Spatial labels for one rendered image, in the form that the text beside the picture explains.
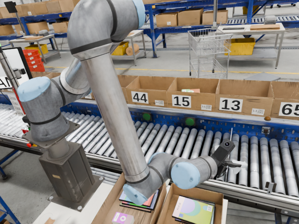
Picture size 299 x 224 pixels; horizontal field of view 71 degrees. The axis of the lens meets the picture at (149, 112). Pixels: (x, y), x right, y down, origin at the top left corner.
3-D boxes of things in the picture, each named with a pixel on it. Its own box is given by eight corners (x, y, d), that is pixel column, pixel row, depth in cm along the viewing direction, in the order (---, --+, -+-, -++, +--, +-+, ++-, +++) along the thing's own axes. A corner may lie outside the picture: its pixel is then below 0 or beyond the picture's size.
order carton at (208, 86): (167, 108, 185) (166, 90, 176) (176, 93, 207) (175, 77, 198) (214, 113, 170) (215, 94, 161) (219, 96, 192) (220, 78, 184)
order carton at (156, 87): (128, 104, 199) (125, 88, 191) (140, 90, 222) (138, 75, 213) (168, 108, 184) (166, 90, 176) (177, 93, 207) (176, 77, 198)
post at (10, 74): (40, 153, 187) (-11, 54, 141) (44, 149, 190) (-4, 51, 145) (50, 155, 182) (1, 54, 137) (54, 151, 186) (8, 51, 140)
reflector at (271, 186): (263, 195, 120) (266, 182, 114) (263, 194, 121) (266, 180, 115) (273, 197, 118) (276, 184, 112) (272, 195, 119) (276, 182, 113)
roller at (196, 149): (184, 178, 139) (184, 173, 137) (199, 132, 179) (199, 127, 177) (191, 180, 137) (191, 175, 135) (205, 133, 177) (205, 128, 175)
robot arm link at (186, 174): (168, 159, 75) (192, 166, 68) (189, 154, 83) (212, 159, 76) (168, 185, 75) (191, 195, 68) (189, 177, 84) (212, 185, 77)
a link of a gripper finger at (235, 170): (242, 173, 93) (223, 169, 92) (248, 162, 91) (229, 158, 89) (245, 178, 90) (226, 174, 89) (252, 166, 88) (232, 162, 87)
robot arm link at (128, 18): (47, 85, 114) (91, -24, 55) (75, 74, 125) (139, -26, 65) (62, 109, 115) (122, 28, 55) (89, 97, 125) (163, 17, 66)
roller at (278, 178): (274, 199, 120) (276, 193, 117) (268, 142, 160) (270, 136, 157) (284, 201, 118) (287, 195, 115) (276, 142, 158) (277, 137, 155)
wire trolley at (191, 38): (188, 74, 472) (187, 26, 419) (213, 72, 469) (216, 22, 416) (198, 96, 380) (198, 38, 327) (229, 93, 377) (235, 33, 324)
